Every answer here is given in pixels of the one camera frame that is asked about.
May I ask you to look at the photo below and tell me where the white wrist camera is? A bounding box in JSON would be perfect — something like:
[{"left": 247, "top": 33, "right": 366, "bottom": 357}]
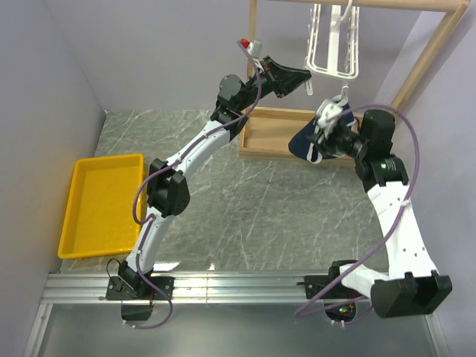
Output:
[
  {"left": 239, "top": 38, "right": 263, "bottom": 59},
  {"left": 314, "top": 97, "right": 349, "bottom": 138}
]

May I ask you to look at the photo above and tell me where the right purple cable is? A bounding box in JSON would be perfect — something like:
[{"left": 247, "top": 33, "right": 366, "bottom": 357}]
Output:
[{"left": 295, "top": 103, "right": 421, "bottom": 327}]

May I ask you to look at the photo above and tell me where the aluminium rail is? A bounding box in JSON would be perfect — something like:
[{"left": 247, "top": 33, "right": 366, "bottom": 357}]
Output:
[{"left": 40, "top": 271, "right": 326, "bottom": 304}]

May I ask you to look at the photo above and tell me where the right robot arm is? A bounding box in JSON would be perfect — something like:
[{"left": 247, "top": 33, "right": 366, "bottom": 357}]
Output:
[{"left": 312, "top": 106, "right": 452, "bottom": 318}]

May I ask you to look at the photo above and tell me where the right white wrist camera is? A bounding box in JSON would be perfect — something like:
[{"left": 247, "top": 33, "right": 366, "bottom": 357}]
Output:
[{"left": 314, "top": 97, "right": 349, "bottom": 138}]

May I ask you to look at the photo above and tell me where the navy blue underwear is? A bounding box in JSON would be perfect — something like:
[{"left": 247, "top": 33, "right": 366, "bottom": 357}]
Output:
[{"left": 288, "top": 100, "right": 362, "bottom": 164}]

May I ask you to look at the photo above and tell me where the purple cable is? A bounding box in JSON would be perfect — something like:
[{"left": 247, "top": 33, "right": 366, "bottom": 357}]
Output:
[
  {"left": 124, "top": 39, "right": 266, "bottom": 330},
  {"left": 295, "top": 103, "right": 421, "bottom": 327}
]

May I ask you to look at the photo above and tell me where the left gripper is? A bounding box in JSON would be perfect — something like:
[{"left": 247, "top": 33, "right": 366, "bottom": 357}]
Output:
[{"left": 237, "top": 57, "right": 312, "bottom": 113}]

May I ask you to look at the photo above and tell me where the yellow plastic tray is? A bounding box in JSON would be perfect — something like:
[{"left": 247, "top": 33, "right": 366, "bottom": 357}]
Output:
[{"left": 57, "top": 153, "right": 144, "bottom": 260}]

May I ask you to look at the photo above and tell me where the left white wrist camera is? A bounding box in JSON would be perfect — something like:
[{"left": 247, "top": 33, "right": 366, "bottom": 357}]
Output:
[{"left": 239, "top": 38, "right": 263, "bottom": 59}]

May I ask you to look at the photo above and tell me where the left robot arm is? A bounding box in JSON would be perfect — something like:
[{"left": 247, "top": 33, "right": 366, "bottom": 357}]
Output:
[{"left": 112, "top": 57, "right": 312, "bottom": 299}]

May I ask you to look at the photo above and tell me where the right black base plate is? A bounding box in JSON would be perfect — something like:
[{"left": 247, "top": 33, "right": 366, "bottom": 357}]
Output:
[{"left": 297, "top": 274, "right": 362, "bottom": 300}]

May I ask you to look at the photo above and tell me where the white clip hanger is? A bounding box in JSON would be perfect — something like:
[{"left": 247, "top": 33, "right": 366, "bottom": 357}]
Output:
[{"left": 303, "top": 1, "right": 360, "bottom": 105}]

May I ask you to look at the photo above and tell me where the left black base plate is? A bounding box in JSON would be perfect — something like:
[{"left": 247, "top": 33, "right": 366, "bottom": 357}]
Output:
[{"left": 106, "top": 276, "right": 175, "bottom": 301}]

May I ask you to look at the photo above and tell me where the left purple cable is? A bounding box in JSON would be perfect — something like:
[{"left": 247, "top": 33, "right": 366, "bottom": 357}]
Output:
[{"left": 124, "top": 39, "right": 266, "bottom": 330}]

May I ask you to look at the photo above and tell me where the wooden hanging rack frame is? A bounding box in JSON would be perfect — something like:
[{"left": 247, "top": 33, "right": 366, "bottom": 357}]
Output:
[{"left": 237, "top": 0, "right": 472, "bottom": 161}]

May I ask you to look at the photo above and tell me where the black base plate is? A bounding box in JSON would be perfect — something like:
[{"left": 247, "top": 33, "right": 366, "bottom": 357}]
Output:
[
  {"left": 297, "top": 274, "right": 362, "bottom": 300},
  {"left": 106, "top": 276, "right": 175, "bottom": 301}
]

